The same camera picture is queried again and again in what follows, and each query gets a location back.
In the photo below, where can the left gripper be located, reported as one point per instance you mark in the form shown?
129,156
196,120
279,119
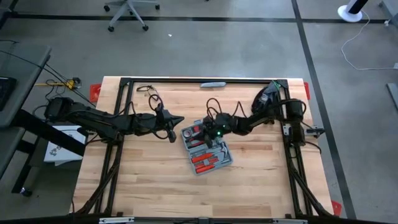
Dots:
157,121

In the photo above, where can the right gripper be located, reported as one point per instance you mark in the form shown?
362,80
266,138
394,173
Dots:
222,124

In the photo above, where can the red tape measure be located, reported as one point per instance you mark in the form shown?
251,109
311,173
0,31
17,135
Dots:
196,129

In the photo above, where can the red bit holder strip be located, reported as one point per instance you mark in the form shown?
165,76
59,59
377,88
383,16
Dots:
212,161

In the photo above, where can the grey plastic tool case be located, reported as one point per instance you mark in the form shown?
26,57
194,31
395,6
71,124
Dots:
217,165

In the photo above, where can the grey utility knife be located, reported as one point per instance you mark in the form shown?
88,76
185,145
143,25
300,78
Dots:
213,84

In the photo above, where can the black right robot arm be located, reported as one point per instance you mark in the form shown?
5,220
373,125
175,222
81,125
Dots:
267,116

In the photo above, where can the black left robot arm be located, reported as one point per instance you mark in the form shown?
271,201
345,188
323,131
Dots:
93,119

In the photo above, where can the clear safety glasses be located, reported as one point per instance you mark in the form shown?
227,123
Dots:
144,88

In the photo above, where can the black work gloves pair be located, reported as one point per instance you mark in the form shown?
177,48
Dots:
265,95

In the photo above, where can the white cardboard box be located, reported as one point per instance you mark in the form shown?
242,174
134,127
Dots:
62,149

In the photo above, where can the black side table legs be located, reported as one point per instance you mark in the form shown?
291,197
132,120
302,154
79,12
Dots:
46,130

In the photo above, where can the office chair base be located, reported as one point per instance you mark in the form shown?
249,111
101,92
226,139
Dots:
127,7

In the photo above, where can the low grey side table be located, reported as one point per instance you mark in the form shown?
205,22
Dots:
9,149

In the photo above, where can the black keyboard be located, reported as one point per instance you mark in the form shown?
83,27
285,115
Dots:
6,91

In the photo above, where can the white round-base floor stand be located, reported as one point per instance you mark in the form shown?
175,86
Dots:
348,15

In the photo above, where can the grey metal floor foot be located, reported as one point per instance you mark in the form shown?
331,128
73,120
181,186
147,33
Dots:
393,93

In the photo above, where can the small white plug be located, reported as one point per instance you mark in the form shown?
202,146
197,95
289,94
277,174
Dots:
386,22

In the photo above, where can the grey metal table leg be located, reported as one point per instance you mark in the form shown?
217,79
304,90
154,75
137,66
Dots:
390,6

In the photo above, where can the black aluminium table frame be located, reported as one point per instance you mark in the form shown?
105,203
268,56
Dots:
174,80

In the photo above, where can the black table edge rail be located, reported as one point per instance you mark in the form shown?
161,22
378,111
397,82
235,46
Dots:
171,221

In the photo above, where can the black clamp with grey bracket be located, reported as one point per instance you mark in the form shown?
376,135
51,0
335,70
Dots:
81,131

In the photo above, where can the silver rail bracket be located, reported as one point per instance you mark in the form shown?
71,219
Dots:
289,221
116,220

